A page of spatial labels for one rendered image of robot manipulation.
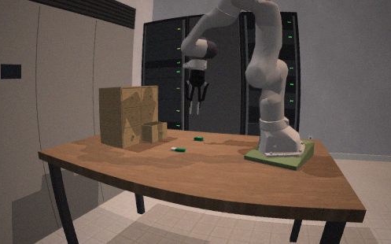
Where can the light wooden drawer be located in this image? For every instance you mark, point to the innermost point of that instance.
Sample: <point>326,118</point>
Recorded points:
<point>149,113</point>
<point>149,95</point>
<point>131,116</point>
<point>154,131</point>
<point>132,135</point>
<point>131,96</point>

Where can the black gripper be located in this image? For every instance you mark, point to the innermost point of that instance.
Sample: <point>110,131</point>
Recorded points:
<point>197,78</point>

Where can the small wooden chest of drawers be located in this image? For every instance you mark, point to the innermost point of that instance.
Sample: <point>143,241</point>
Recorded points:
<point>110,115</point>

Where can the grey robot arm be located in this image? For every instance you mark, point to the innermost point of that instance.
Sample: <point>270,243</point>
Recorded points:
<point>265,70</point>

